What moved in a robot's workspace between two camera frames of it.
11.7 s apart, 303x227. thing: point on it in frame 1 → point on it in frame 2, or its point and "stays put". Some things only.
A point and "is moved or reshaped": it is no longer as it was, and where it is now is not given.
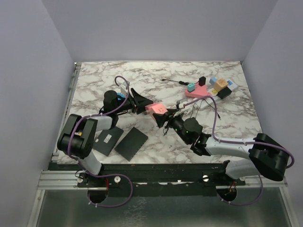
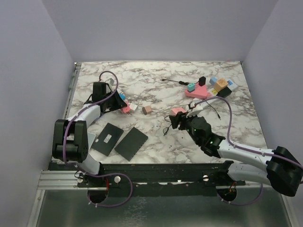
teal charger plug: x=191 y=87 stays put
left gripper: x=141 y=101 → x=120 y=103
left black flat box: x=106 y=141 stays put
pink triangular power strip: x=200 y=91 stays put
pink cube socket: x=159 y=108 is moved or reshaped
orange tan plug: x=220 y=84 stays put
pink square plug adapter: x=149 y=107 is moved or reshaped
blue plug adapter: x=120 y=97 stays put
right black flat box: x=130 y=144 stays put
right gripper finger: x=161 y=118 → x=174 y=120
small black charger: x=202 y=81 stays put
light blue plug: x=212 y=81 stays put
